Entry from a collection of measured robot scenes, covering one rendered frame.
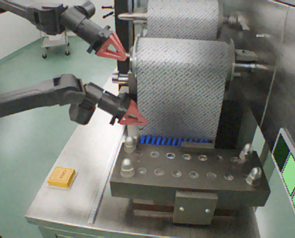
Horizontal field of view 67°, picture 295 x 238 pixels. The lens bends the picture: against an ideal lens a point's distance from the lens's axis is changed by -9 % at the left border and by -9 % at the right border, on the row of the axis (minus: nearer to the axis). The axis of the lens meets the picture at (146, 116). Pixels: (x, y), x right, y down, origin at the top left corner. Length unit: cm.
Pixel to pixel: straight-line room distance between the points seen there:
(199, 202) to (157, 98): 30
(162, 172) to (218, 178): 14
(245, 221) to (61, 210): 52
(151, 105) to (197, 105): 13
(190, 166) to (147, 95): 22
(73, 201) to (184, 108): 42
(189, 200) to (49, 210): 40
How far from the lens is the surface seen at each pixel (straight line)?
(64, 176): 81
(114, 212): 71
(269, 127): 59
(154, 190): 61
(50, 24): 72
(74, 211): 74
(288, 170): 48
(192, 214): 65
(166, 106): 69
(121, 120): 70
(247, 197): 65
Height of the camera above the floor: 147
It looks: 32 degrees down
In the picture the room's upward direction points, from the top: straight up
